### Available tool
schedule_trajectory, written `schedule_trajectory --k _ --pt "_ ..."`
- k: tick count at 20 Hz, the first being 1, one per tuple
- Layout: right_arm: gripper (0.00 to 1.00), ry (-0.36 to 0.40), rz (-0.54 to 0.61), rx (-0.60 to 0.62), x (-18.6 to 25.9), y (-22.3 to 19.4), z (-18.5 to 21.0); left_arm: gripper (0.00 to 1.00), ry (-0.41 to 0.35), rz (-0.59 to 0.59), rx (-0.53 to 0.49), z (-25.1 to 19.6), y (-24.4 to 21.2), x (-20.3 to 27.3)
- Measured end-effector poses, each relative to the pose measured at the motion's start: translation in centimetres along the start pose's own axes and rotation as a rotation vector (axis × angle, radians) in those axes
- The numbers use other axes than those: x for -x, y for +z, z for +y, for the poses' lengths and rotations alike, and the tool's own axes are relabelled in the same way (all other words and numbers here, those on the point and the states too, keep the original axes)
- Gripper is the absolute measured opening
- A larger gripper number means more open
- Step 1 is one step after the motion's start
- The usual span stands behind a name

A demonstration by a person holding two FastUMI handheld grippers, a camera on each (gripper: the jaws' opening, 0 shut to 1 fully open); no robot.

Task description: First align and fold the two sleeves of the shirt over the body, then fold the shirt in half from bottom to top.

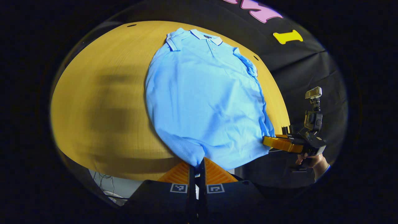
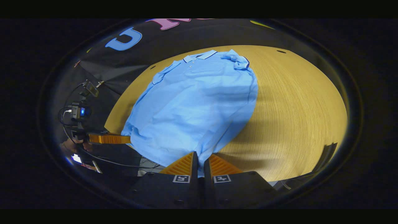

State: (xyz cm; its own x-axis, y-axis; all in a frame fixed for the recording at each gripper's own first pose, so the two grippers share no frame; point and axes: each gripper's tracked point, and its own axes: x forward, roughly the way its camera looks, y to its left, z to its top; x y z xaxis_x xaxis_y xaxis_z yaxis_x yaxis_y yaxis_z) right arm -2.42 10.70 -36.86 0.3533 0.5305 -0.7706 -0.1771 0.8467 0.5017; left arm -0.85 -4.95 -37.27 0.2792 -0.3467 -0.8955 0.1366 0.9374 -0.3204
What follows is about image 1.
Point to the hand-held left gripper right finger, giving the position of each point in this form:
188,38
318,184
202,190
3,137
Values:
236,196

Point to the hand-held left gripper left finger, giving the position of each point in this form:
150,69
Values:
155,196

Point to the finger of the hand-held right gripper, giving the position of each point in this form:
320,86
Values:
281,144

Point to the light blue T-shirt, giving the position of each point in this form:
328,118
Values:
202,102

